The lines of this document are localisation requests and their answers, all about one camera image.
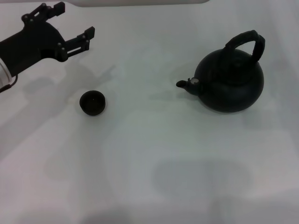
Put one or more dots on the small dark teacup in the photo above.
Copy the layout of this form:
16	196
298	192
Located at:
92	102

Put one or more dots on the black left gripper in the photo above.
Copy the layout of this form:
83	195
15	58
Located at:
30	44

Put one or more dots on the black round teapot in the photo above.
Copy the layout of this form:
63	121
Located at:
231	86

